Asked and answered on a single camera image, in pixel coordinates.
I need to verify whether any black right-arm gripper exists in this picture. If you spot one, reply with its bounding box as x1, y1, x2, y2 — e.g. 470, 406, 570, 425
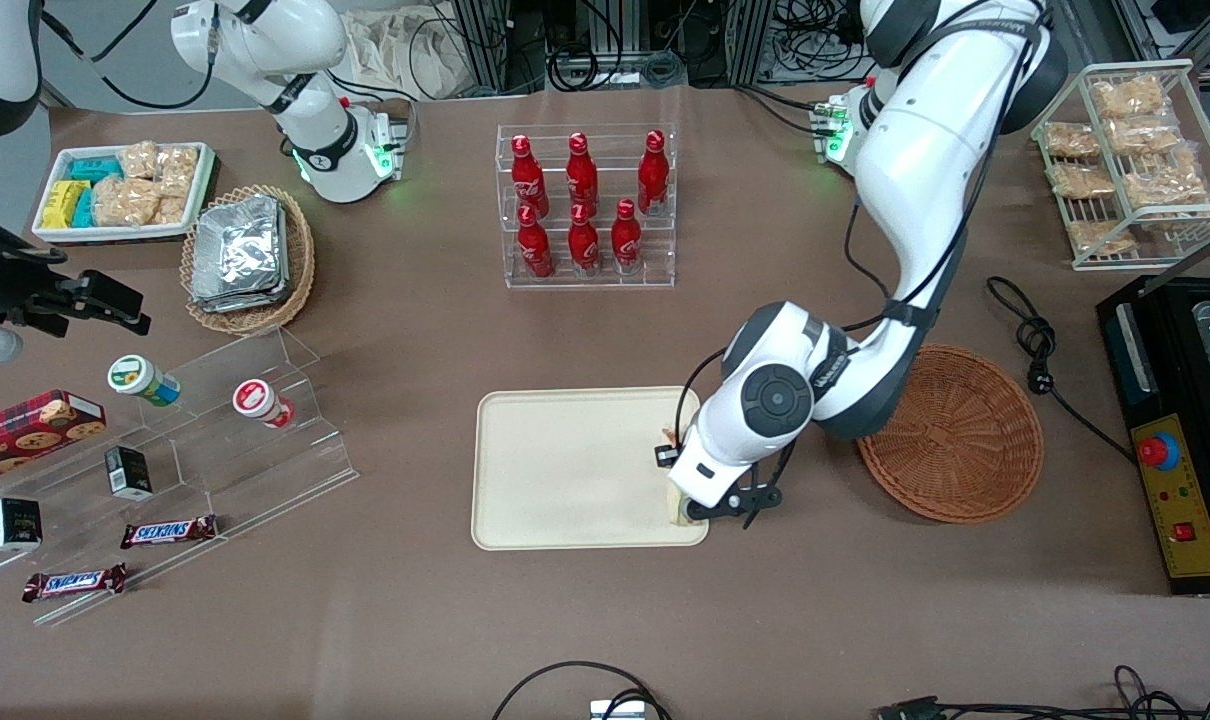
0, 262, 152, 337

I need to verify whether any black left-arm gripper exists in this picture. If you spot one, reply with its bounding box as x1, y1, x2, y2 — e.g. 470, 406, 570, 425
655, 445, 781, 531

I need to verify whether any white rectangular snack tray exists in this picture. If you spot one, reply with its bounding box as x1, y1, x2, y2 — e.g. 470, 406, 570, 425
30, 140, 216, 246

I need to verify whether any cream plastic serving tray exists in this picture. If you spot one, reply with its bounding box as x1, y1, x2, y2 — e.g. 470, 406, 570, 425
470, 387, 711, 551

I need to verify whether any oval wicker basket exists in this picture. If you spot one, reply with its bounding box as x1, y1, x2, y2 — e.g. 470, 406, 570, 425
180, 185, 316, 336

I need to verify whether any round brown wicker basket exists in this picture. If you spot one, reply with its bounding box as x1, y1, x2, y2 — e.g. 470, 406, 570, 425
855, 345, 1046, 526

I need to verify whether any green sunflower lid cup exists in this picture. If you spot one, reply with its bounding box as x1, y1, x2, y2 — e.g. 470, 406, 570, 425
107, 355, 181, 408

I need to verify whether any yellow snack pack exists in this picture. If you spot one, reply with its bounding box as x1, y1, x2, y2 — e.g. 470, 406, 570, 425
41, 180, 88, 229

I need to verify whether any red tartan cookie box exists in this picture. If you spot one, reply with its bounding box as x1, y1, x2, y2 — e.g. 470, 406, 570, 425
0, 390, 106, 471

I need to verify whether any foil wrapped pack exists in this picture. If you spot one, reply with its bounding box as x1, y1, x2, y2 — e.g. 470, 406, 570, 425
191, 195, 289, 301
191, 283, 291, 314

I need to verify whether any black carton box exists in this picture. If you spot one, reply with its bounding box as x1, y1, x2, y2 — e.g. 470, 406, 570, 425
105, 445, 154, 501
0, 497, 44, 554

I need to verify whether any red lid yogurt cup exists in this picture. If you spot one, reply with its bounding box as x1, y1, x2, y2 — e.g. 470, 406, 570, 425
232, 378, 296, 429

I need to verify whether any clear acrylic bottle rack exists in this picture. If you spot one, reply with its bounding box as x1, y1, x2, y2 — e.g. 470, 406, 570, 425
495, 123, 678, 291

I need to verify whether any clear acrylic stepped display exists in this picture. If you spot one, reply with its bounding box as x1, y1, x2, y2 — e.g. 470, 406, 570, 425
0, 325, 361, 629

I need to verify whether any Snickers chocolate bar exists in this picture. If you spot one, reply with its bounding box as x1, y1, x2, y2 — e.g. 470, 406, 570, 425
22, 563, 128, 603
120, 515, 218, 551

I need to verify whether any red cola bottle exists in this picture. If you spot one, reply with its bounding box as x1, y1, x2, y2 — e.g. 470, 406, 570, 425
567, 202, 601, 274
517, 203, 554, 279
510, 133, 549, 216
565, 131, 600, 213
610, 198, 643, 269
637, 129, 669, 216

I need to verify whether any beige cloth bag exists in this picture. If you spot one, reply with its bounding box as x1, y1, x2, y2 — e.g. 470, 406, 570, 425
343, 8, 468, 101

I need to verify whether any yellow control panel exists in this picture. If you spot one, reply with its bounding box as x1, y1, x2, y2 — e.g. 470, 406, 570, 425
1130, 413, 1210, 581

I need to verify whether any black heating appliance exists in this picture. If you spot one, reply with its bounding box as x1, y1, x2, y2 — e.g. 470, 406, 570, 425
1095, 275, 1210, 598

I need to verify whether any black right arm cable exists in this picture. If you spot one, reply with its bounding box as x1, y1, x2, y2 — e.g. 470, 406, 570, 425
37, 0, 218, 113

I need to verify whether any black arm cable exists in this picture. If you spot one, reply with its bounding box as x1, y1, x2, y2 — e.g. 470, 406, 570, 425
37, 0, 218, 113
842, 195, 898, 303

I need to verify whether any black looped cable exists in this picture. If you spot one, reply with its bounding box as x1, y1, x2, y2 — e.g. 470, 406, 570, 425
490, 660, 673, 720

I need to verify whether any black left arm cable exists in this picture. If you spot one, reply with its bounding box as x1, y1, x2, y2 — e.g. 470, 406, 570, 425
842, 195, 898, 303

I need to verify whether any black power cable with plug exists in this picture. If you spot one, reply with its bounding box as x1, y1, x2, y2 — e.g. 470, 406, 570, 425
985, 275, 1138, 466

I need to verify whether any white wire rack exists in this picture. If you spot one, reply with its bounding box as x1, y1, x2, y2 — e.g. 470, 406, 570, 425
1030, 60, 1210, 271

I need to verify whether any black coiled cable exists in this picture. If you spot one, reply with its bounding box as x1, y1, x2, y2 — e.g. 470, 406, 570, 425
543, 40, 688, 93

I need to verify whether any black tangled cable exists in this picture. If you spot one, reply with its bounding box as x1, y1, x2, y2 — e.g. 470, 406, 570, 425
877, 665, 1210, 720

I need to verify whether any aluminium frame post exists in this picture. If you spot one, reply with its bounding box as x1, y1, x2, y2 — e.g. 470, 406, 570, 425
453, 0, 513, 97

